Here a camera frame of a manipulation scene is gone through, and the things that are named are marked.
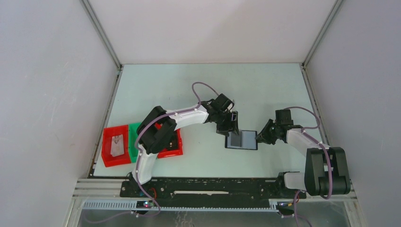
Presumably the black leather card holder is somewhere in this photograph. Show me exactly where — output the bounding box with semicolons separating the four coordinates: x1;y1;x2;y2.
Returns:
225;130;258;150

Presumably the grey cable duct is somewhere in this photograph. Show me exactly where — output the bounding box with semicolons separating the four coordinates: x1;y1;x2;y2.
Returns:
81;200;278;212

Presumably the grey credit card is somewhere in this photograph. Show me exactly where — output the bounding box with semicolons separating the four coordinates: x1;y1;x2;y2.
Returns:
227;131;243;148

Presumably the green bin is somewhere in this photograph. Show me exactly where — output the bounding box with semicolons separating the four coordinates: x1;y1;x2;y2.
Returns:
128;122;141;163

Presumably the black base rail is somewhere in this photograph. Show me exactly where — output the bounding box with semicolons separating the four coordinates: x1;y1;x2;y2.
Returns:
120;176;296;208

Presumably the right red bin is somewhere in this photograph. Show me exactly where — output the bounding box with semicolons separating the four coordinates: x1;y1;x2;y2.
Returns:
157;129;183;158

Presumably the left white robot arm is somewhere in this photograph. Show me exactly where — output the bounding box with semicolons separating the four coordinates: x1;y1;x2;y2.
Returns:
131;94;239;197

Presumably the left red bin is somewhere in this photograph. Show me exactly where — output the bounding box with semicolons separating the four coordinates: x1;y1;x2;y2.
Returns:
101;125;131;167

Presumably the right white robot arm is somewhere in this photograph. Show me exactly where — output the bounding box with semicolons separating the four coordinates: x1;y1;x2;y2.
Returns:
255;107;351;199

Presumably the red bin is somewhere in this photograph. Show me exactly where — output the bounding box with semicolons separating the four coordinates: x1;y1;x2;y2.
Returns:
101;125;131;167
157;129;183;158

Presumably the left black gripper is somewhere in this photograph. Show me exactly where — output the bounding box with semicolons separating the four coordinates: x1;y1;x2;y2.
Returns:
215;111;239;138

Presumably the silver item in red bin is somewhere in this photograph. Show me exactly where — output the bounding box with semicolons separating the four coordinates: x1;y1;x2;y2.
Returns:
110;134;124;157

